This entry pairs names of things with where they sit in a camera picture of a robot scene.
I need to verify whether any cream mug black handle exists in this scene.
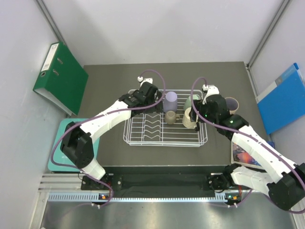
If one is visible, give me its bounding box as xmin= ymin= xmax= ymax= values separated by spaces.
xmin=183 ymin=107 xmax=200 ymax=132

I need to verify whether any colourful book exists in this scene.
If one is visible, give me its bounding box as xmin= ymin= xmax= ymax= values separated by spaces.
xmin=231 ymin=142 xmax=264 ymax=170

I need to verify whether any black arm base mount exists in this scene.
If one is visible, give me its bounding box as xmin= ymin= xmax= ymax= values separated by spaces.
xmin=81 ymin=166 xmax=233 ymax=198

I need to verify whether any purple cable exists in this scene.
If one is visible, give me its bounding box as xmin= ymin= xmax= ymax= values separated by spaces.
xmin=51 ymin=69 xmax=166 ymax=170
xmin=191 ymin=76 xmax=305 ymax=214

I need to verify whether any green lever arch binder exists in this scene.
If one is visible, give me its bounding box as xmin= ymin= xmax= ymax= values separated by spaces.
xmin=33 ymin=42 xmax=88 ymax=116

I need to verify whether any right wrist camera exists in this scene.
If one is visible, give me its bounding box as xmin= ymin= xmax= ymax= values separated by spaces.
xmin=202 ymin=84 xmax=219 ymax=97

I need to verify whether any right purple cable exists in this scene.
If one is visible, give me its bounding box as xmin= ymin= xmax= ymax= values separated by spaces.
xmin=191 ymin=76 xmax=305 ymax=214

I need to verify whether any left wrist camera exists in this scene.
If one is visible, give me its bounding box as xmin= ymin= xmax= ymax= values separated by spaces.
xmin=137 ymin=76 xmax=153 ymax=85

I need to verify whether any small taupe ceramic mug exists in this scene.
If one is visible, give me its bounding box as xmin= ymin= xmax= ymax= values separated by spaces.
xmin=164 ymin=110 xmax=181 ymax=125

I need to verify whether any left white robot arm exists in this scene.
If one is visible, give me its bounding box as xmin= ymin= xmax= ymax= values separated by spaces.
xmin=60 ymin=78 xmax=163 ymax=189

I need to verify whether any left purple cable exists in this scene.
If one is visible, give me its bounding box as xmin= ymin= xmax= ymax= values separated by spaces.
xmin=51 ymin=69 xmax=166 ymax=170

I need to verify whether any slotted cable duct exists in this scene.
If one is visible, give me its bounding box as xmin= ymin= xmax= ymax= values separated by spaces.
xmin=48 ymin=192 xmax=241 ymax=203

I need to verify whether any sage green cup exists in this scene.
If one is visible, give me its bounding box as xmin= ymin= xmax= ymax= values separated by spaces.
xmin=183 ymin=94 xmax=200 ymax=110

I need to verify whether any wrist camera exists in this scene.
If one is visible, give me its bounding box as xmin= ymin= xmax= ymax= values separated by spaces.
xmin=137 ymin=76 xmax=153 ymax=85
xmin=202 ymin=84 xmax=219 ymax=97

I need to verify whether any white wire dish rack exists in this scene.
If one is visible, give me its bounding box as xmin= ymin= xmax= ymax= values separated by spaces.
xmin=123 ymin=89 xmax=208 ymax=147

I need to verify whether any lilac plastic cup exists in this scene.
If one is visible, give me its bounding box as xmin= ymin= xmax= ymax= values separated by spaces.
xmin=163 ymin=91 xmax=178 ymax=113

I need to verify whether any blue folder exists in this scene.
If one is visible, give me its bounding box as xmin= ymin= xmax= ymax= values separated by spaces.
xmin=256 ymin=63 xmax=305 ymax=135

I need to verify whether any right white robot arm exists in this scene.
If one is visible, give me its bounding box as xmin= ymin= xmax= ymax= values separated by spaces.
xmin=191 ymin=94 xmax=305 ymax=212

